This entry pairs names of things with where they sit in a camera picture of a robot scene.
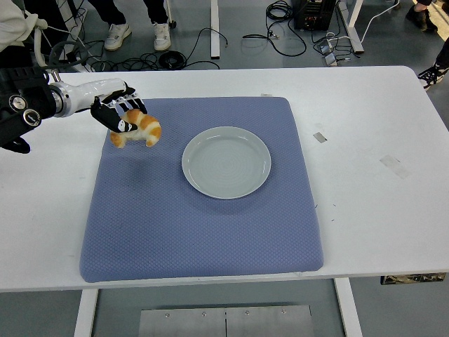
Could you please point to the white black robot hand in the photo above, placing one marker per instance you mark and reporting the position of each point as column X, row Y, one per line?
column 91, row 93

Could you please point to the croissant bread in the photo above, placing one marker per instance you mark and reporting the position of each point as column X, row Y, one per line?
column 151, row 128

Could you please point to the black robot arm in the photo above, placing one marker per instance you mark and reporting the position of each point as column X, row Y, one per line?
column 21, row 119

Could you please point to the white power strip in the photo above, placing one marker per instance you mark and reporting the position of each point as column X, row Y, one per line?
column 82, row 67

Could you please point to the person's leg with white shoe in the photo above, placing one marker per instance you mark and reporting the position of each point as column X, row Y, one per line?
column 162, row 36
column 117, row 35

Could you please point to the white curved tube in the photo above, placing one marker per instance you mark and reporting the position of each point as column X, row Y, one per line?
column 38, row 45

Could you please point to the white desk leg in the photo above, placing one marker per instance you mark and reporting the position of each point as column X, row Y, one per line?
column 214, row 28
column 355, row 35

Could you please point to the grey round plate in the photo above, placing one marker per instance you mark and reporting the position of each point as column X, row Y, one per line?
column 224, row 165

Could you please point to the blue quilted mat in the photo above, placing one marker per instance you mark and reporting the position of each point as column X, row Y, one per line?
column 175, row 238

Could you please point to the white table leg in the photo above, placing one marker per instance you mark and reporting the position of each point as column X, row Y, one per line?
column 349, row 309
column 85, row 316

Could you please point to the small grey tape piece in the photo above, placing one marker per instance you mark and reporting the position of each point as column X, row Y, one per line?
column 320, row 137

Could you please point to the black equipment box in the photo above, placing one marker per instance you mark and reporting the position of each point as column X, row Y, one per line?
column 312, row 14

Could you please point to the grey floor box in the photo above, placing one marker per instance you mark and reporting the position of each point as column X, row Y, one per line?
column 324, row 45
column 330, row 59

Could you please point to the large clear tape piece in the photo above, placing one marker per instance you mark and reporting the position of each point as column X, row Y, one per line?
column 394, row 166

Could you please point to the person's black shoe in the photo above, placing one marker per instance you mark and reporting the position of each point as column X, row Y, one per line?
column 421, row 17

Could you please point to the person's leg with black shoe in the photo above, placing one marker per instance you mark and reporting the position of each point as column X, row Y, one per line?
column 433, row 75

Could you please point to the camouflage patterned object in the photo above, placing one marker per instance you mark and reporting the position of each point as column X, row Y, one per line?
column 410, row 279

